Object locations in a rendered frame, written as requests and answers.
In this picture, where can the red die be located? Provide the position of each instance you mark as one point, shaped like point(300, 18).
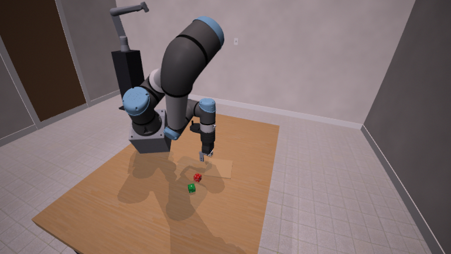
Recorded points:
point(197, 177)

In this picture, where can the green die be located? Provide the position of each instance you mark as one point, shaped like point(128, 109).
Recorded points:
point(191, 188)

